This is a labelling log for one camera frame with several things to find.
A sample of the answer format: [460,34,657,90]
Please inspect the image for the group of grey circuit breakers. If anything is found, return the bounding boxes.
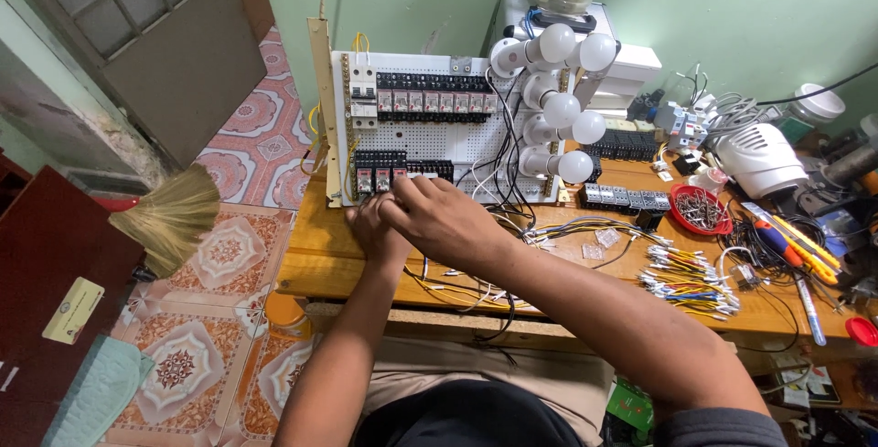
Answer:
[653,100,709,151]

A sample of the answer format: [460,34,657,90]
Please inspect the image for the stack of black relay sockets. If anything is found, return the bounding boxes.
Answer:
[582,129,661,164]

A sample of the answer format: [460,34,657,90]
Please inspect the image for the row of clear relays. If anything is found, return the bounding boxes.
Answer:
[376,73,500,124]

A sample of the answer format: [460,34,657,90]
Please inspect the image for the black cable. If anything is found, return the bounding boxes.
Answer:
[756,61,878,108]

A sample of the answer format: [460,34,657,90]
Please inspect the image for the person's left hand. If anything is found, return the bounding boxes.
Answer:
[346,193,413,267]

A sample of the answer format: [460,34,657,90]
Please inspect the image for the tangle of black wires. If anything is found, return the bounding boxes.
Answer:
[719,217,834,283]

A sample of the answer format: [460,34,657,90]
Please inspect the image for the white bulb in lamp holder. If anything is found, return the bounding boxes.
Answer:
[569,32,618,74]
[523,110,608,146]
[490,23,577,79]
[523,73,583,129]
[518,145,595,186]

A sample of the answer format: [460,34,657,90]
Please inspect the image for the white marker pen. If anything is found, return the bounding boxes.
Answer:
[794,275,828,347]

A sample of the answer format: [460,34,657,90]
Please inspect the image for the dark red wooden cabinet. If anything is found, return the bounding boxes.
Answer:
[0,151,146,447]

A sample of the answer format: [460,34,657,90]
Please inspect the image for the stack of white boxes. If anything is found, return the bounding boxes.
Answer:
[587,43,664,117]

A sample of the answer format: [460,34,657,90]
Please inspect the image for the orange plastic jar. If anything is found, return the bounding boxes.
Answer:
[263,290,314,340]

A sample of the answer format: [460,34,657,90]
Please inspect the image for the bundle of short coloured wires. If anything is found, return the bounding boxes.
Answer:
[637,241,743,322]

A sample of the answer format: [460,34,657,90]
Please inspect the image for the person's right hand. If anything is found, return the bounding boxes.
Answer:
[378,176,513,271]

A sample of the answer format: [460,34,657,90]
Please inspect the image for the cream card box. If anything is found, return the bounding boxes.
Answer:
[42,277,106,345]

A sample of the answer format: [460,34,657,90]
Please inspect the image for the teal quilted cloth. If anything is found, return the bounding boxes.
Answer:
[40,334,156,447]

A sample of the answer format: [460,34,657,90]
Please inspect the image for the black relay socket row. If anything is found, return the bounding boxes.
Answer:
[353,150,455,195]

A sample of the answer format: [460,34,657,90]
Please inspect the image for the grey door with glass panes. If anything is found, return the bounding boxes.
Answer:
[0,0,269,168]

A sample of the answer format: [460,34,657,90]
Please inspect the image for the white round lid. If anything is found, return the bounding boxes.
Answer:
[787,82,846,123]

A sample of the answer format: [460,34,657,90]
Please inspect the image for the person's black shirt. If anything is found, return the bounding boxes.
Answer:
[351,378,584,447]

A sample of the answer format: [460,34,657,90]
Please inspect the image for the cream metal rail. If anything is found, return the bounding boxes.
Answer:
[306,17,343,209]

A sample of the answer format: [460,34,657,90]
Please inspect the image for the yellow utility knife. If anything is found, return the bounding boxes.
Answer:
[771,214,842,287]

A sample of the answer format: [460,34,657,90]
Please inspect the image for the coil of grey cable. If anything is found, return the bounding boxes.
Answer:
[705,92,784,138]

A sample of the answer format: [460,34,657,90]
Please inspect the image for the white perforated panel board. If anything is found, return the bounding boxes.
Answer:
[331,51,578,207]

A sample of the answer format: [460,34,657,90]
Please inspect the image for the straw broom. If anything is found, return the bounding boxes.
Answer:
[108,162,222,280]

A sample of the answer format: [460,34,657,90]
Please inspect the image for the white dome camera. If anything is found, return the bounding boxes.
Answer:
[712,122,811,201]

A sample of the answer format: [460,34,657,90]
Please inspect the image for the red bowl of metal clips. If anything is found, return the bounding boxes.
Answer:
[669,183,734,237]

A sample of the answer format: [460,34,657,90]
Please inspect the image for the row of grey relay sockets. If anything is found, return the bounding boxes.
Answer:
[578,182,672,216]

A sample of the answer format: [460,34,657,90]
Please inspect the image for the white circuit breaker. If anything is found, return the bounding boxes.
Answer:
[349,65,379,131]

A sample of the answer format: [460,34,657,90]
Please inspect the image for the brass terminal strip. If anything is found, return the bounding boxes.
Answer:
[340,54,358,202]

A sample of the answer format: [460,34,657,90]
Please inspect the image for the red round cap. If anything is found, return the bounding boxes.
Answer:
[844,316,878,349]

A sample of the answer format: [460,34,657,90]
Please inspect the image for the silver aluminium case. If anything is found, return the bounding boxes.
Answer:
[483,0,621,58]

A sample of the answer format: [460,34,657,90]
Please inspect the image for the green packet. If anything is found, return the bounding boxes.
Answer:
[606,377,657,436]

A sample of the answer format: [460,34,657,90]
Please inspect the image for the loose yellow white wires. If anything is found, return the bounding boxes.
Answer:
[403,255,543,314]

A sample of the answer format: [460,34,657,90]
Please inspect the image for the bunch of black white wires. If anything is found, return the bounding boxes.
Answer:
[453,66,543,228]

